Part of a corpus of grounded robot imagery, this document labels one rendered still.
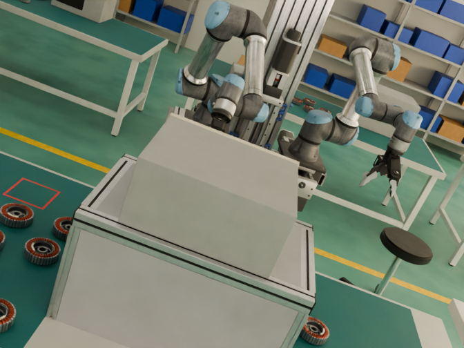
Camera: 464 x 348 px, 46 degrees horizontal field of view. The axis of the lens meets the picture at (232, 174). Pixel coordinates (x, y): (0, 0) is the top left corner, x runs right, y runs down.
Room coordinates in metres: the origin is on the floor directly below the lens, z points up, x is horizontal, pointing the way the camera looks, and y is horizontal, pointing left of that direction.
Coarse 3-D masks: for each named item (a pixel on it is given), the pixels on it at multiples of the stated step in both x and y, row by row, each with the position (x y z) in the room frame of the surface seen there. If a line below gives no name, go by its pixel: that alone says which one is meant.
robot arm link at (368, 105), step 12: (360, 36) 2.51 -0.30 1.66; (372, 36) 2.51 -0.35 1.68; (360, 48) 2.41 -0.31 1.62; (372, 48) 2.47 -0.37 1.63; (360, 60) 2.37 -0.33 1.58; (360, 72) 2.31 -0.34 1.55; (372, 72) 2.32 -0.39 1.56; (360, 84) 2.25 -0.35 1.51; (372, 84) 2.25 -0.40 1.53; (360, 96) 2.21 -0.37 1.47; (372, 96) 2.18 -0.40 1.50; (360, 108) 2.13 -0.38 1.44; (372, 108) 2.13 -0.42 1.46; (384, 108) 2.16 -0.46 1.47
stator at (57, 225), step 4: (56, 220) 1.62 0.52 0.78; (60, 220) 1.62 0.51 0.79; (64, 220) 1.64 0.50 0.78; (68, 220) 1.65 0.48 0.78; (56, 224) 1.59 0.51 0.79; (60, 224) 1.60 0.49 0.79; (64, 224) 1.64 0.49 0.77; (68, 224) 1.63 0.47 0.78; (52, 228) 1.59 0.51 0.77; (56, 228) 1.58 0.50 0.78; (60, 228) 1.58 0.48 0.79; (64, 228) 1.61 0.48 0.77; (68, 228) 1.63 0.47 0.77; (52, 232) 1.58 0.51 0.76; (56, 232) 1.57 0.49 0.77; (60, 232) 1.57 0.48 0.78; (64, 232) 1.57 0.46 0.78; (56, 236) 1.57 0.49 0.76; (60, 236) 1.57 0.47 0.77; (64, 236) 1.57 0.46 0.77
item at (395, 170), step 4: (388, 156) 2.09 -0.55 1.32; (392, 156) 2.08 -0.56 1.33; (396, 156) 2.09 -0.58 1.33; (388, 160) 2.08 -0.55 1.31; (392, 160) 2.06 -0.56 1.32; (396, 160) 2.07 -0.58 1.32; (388, 164) 2.06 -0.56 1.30; (392, 164) 2.05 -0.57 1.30; (396, 164) 2.06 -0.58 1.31; (388, 168) 2.04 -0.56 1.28; (392, 168) 2.03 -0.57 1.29; (396, 168) 2.04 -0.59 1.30; (388, 172) 2.03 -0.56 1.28; (392, 172) 2.01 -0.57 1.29; (396, 172) 2.01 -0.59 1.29; (400, 172) 2.03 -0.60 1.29; (388, 176) 2.01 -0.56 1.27; (392, 176) 2.00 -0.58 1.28; (396, 176) 2.00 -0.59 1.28; (400, 176) 2.01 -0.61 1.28; (396, 180) 2.01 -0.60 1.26
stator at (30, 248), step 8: (32, 240) 1.46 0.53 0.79; (40, 240) 1.48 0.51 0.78; (48, 240) 1.49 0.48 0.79; (24, 248) 1.42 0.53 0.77; (32, 248) 1.42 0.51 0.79; (40, 248) 1.45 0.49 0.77; (48, 248) 1.48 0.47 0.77; (56, 248) 1.47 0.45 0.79; (24, 256) 1.41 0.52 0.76; (32, 256) 1.39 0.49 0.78; (40, 256) 1.40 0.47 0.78; (48, 256) 1.41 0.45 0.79; (56, 256) 1.43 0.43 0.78; (40, 264) 1.40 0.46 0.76
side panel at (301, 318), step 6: (300, 312) 1.23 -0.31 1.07; (300, 318) 1.23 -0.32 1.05; (306, 318) 1.23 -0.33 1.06; (294, 324) 1.23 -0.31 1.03; (300, 324) 1.23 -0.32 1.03; (294, 330) 1.23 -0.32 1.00; (300, 330) 1.23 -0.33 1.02; (288, 336) 1.23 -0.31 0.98; (294, 336) 1.23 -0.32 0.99; (288, 342) 1.23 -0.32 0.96; (294, 342) 1.23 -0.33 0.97
